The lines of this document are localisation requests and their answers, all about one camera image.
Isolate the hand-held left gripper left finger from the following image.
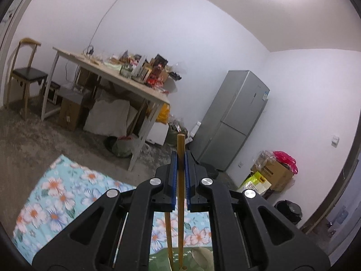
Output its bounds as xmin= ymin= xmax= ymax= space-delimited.
xmin=32 ymin=151 xmax=179 ymax=271

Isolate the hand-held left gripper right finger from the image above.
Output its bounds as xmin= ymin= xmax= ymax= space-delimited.
xmin=185 ymin=150 xmax=331 ymax=271

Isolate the long wooden chopstick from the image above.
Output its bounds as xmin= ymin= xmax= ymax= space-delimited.
xmin=176 ymin=133 xmax=186 ymax=271
xmin=164 ymin=212 xmax=175 ymax=263

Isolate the green perforated utensil holder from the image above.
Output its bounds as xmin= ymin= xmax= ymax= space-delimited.
xmin=148 ymin=245 xmax=214 ymax=271

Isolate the white foam box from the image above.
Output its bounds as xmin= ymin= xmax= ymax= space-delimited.
xmin=147 ymin=123 xmax=169 ymax=146

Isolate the yellow and white bag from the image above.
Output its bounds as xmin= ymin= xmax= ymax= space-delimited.
xmin=240 ymin=171 xmax=273 ymax=195

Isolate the yellow plastic bag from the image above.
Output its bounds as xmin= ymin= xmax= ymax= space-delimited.
xmin=156 ymin=103 xmax=170 ymax=125

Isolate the grey refrigerator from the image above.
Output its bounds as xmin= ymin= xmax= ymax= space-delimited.
xmin=188 ymin=70 xmax=271 ymax=172

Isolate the open cardboard box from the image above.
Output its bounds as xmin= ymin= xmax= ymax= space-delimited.
xmin=251 ymin=159 xmax=295 ymax=192

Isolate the grey sack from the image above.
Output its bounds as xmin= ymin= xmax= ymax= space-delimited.
xmin=83 ymin=97 xmax=132 ymax=139

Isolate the pink plastic bag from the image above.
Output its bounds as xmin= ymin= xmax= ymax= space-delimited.
xmin=273 ymin=151 xmax=299 ymax=175

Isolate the black trash bin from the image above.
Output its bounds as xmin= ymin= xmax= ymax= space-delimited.
xmin=276 ymin=200 xmax=303 ymax=226

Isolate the floral blue blanket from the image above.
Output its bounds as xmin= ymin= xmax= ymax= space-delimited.
xmin=13 ymin=154 xmax=213 ymax=256

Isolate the table clutter pile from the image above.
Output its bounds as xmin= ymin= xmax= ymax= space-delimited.
xmin=82 ymin=49 xmax=182 ymax=93

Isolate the glass jar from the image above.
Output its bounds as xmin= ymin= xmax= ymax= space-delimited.
xmin=120 ymin=63 xmax=133 ymax=79

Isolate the brown cardboard box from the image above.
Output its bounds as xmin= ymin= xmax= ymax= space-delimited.
xmin=58 ymin=94 xmax=85 ymax=132

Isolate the white wooden table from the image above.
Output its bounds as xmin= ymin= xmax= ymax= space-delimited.
xmin=41 ymin=47 xmax=171 ymax=173

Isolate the small black stool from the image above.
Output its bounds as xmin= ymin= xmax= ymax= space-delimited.
xmin=42 ymin=81 xmax=61 ymax=110

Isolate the wooden chair with black seat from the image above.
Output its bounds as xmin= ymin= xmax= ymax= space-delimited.
xmin=6 ymin=38 xmax=49 ymax=119

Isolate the black wall cable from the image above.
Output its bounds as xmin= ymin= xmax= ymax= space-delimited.
xmin=90 ymin=0 xmax=139 ymax=51

